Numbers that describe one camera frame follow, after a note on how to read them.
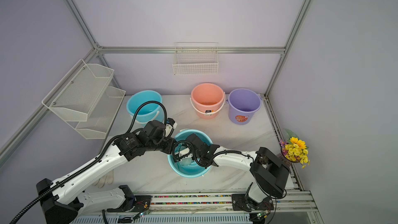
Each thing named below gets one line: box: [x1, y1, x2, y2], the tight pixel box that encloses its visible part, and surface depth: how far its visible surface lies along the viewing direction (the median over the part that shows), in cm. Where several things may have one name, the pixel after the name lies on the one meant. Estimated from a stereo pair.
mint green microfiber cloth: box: [178, 147, 194, 166], surface depth 75 cm
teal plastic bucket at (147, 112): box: [126, 90, 164, 126], surface depth 96 cm
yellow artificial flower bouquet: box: [278, 128, 311, 169], surface depth 68 cm
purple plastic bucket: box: [225, 88, 263, 126], surface depth 99 cm
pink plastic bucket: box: [190, 82, 226, 120], surface depth 100 cm
